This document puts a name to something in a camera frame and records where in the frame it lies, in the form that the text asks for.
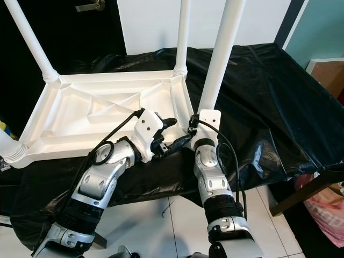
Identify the white plastic table top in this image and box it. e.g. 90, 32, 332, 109
3, 70, 195, 169

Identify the black shiny table cloth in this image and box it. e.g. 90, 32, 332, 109
11, 43, 344, 250

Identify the grey left robot foot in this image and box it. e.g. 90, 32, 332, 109
114, 246, 133, 258

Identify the brown wooden table leg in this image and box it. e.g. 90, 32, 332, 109
271, 171, 344, 217

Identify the brown cardboard box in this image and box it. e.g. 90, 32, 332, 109
306, 58, 344, 100

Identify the pink plastic bag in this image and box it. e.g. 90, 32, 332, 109
301, 172, 344, 248

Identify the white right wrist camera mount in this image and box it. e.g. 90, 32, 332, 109
193, 109, 222, 149

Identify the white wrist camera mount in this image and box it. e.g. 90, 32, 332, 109
129, 110, 164, 163
193, 109, 222, 149

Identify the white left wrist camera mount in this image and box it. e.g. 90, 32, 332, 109
129, 110, 164, 163

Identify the metal door handle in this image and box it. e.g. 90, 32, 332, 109
75, 0, 106, 13

